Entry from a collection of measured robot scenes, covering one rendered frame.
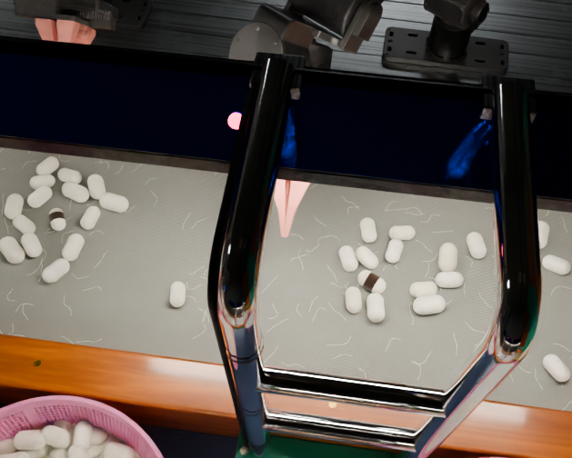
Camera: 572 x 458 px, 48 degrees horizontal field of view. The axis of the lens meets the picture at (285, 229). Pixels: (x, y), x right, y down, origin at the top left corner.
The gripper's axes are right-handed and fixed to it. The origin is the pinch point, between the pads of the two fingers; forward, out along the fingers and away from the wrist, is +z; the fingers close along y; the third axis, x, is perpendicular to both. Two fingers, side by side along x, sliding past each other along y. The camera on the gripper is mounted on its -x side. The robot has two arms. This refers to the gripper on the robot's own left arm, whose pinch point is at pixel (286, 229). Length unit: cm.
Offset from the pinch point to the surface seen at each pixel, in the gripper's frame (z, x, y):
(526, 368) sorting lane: 12.1, -0.2, 28.1
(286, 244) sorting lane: 3.3, 7.2, -0.2
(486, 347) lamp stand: -1.3, -34.3, 14.4
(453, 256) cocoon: 1.9, 5.8, 19.5
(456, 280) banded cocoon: 4.3, 4.2, 20.0
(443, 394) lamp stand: 5.4, -26.0, 14.3
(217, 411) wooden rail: 18.0, -8.9, -4.1
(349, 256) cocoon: 3.3, 4.9, 7.5
